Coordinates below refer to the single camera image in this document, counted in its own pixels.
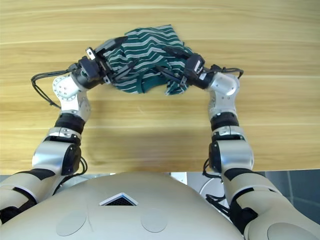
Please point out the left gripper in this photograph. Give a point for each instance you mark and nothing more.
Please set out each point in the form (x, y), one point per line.
(106, 71)

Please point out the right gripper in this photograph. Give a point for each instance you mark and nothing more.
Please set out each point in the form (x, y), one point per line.
(205, 79)

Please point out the green striped T-shirt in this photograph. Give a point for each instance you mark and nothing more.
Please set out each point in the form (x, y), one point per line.
(150, 45)

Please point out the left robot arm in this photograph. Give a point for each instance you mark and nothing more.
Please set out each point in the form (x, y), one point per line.
(55, 152)

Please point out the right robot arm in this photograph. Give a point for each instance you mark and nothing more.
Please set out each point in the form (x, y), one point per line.
(235, 152)

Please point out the robot body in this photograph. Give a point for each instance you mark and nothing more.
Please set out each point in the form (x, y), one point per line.
(120, 215)

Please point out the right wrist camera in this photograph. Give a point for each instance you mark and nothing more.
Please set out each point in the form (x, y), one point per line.
(194, 65)

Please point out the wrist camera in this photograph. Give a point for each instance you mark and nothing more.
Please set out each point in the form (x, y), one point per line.
(194, 65)
(89, 69)

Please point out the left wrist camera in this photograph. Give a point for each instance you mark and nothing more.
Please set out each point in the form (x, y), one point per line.
(89, 69)

